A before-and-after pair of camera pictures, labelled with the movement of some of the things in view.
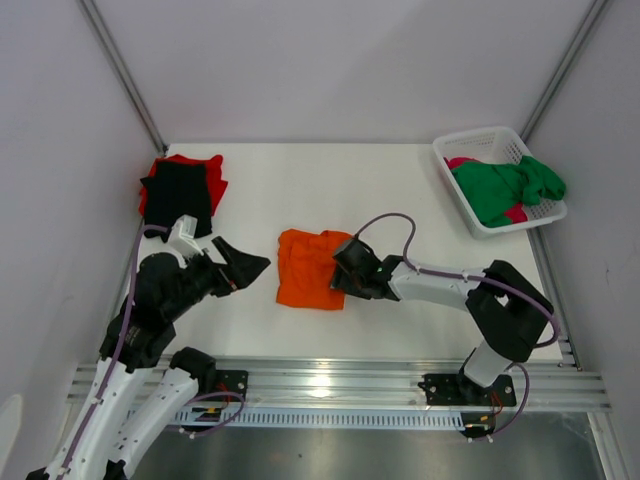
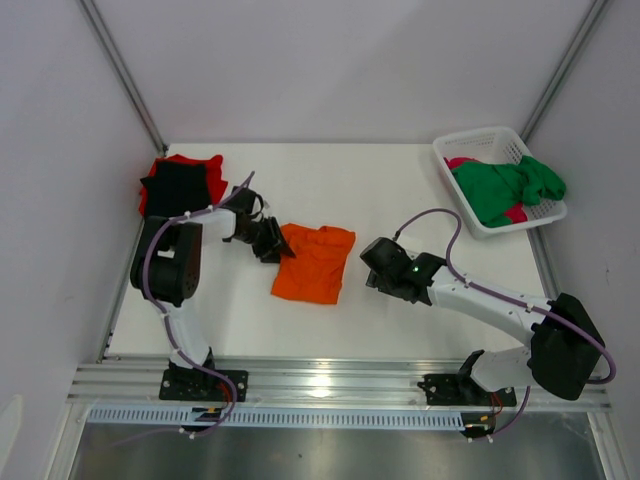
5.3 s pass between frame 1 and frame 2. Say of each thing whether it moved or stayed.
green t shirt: stayed
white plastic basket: stayed
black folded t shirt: stayed
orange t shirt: moved
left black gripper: moved
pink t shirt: stayed
